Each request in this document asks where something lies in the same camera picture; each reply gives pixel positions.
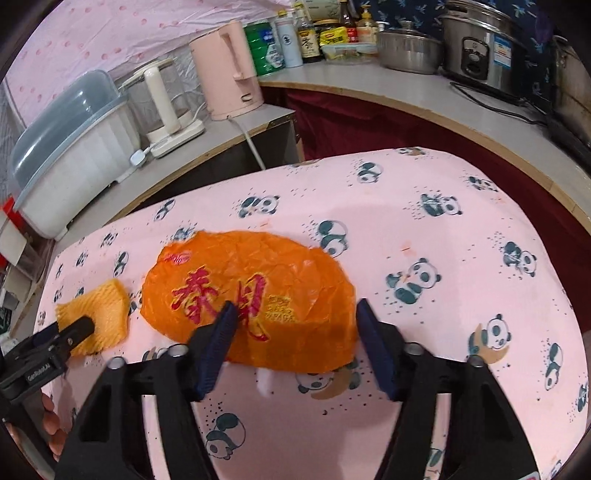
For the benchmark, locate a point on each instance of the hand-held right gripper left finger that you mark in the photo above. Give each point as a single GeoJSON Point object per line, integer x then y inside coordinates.
{"type": "Point", "coordinates": [217, 350]}

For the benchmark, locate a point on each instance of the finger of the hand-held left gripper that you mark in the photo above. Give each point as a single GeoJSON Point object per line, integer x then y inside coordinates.
{"type": "Point", "coordinates": [74, 329]}

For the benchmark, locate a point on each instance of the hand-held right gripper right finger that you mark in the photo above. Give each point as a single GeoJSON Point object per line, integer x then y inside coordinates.
{"type": "Point", "coordinates": [378, 350]}

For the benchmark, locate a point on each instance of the orange foam fruit net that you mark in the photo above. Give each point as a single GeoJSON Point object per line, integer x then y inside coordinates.
{"type": "Point", "coordinates": [108, 309]}

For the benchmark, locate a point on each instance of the orange bag with red characters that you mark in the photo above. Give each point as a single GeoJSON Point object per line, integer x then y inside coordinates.
{"type": "Point", "coordinates": [277, 267]}

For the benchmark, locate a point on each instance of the person's left hand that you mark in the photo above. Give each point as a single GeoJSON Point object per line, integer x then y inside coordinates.
{"type": "Point", "coordinates": [51, 424]}

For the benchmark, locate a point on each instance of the pink panda tablecloth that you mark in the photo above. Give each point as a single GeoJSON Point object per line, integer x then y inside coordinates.
{"type": "Point", "coordinates": [415, 207]}

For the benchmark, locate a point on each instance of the white dish rack clear lid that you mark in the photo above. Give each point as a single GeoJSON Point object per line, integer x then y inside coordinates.
{"type": "Point", "coordinates": [83, 161]}

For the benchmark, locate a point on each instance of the white power plug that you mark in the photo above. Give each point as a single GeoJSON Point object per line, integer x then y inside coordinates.
{"type": "Point", "coordinates": [139, 158]}

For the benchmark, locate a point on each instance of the glass electric kettle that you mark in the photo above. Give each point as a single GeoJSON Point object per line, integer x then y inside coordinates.
{"type": "Point", "coordinates": [157, 92]}

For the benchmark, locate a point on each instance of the pink electric kettle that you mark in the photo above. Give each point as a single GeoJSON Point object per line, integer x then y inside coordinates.
{"type": "Point", "coordinates": [221, 69]}

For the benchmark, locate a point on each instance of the black induction cooker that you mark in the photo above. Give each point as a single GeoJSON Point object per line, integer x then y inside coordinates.
{"type": "Point", "coordinates": [577, 138]}

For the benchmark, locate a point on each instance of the steel pot with lid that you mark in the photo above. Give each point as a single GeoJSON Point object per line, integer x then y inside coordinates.
{"type": "Point", "coordinates": [406, 53]}

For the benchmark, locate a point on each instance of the pink dotted curtain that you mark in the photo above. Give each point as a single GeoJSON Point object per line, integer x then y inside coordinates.
{"type": "Point", "coordinates": [92, 27]}

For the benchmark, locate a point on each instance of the green can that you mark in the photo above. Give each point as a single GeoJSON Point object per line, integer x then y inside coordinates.
{"type": "Point", "coordinates": [263, 50]}

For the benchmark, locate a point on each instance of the clear container yellow packets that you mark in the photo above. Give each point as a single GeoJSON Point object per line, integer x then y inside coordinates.
{"type": "Point", "coordinates": [346, 48]}

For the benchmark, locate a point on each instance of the steel rice cooker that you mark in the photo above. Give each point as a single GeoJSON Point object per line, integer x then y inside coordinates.
{"type": "Point", "coordinates": [480, 55]}

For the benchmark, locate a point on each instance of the white bottle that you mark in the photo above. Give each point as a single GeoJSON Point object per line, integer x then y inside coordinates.
{"type": "Point", "coordinates": [288, 44]}

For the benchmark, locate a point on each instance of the dark soy sauce bottle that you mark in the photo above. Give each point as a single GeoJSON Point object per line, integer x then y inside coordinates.
{"type": "Point", "coordinates": [310, 41]}

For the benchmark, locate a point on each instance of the yellow oil bottle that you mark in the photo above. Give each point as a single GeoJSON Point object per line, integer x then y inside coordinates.
{"type": "Point", "coordinates": [367, 30]}

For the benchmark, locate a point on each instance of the large steel stockpot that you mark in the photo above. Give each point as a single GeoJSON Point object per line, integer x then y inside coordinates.
{"type": "Point", "coordinates": [572, 83]}

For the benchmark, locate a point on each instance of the dark bottle red label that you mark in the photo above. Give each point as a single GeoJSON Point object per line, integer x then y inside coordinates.
{"type": "Point", "coordinates": [350, 18]}

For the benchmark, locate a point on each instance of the white cardboard box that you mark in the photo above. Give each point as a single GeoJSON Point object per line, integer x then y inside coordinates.
{"type": "Point", "coordinates": [323, 7]}

